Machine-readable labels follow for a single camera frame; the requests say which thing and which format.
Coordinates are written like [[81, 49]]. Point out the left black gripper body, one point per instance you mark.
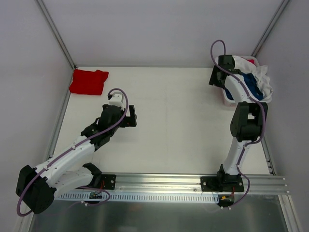
[[131, 116]]

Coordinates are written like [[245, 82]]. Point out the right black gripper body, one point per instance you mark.
[[216, 77]]

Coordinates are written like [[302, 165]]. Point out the blue mickey t shirt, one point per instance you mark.
[[251, 84]]

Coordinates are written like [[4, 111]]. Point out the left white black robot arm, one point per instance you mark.
[[38, 187]]

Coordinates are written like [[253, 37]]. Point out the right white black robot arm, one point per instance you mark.
[[247, 125]]

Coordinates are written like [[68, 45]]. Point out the pink garment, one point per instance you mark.
[[251, 61]]

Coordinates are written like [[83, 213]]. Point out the folded red t shirt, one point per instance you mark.
[[88, 82]]

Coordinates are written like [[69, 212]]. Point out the white t shirt pile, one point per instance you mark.
[[259, 72]]

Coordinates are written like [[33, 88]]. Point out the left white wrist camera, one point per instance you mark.
[[117, 99]]

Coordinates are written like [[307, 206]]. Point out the aluminium mounting rail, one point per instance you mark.
[[190, 183]]

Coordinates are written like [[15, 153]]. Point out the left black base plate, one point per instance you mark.
[[96, 181]]

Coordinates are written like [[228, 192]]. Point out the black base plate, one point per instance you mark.
[[232, 183], [96, 181]]

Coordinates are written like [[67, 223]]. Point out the white slotted cable duct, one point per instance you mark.
[[140, 197]]

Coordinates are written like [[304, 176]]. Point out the right aluminium frame post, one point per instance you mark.
[[271, 25]]

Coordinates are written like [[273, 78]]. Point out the aluminium frame post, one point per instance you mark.
[[52, 26], [271, 25]]

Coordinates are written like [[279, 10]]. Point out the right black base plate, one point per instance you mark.
[[232, 183]]

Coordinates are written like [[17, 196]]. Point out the left aluminium frame post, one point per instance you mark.
[[52, 26]]

